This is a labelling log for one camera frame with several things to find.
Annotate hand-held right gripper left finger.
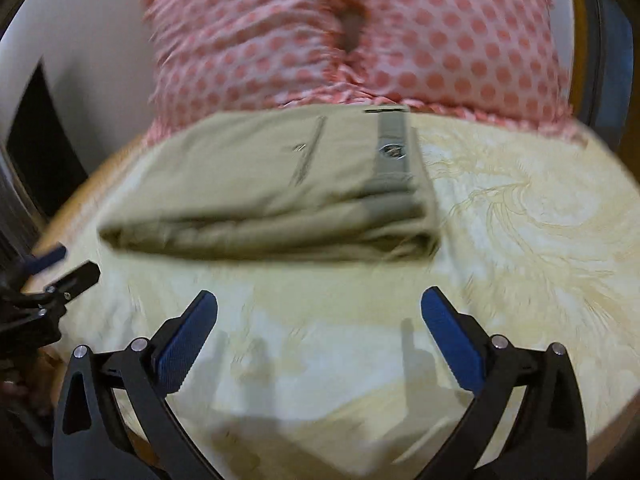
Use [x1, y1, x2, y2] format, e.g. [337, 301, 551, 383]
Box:
[52, 290, 219, 480]

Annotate khaki pants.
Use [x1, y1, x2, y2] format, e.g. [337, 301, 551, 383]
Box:
[98, 105, 442, 262]

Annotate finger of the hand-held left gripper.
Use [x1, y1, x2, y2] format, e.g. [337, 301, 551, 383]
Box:
[20, 243, 68, 277]
[44, 261, 101, 306]

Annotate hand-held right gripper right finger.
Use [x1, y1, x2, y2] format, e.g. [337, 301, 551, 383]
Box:
[415, 286, 588, 480]

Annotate dark door frame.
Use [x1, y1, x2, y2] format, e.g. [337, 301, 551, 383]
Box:
[567, 0, 636, 156]

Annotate cream patterned bedsheet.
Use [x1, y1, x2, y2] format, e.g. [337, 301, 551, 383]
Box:
[22, 110, 640, 480]

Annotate pink polka dot pillow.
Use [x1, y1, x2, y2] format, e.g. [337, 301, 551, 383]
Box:
[330, 0, 591, 146]
[141, 0, 371, 148]

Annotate dark wooden furniture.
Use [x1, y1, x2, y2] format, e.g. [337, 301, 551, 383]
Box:
[0, 57, 91, 256]

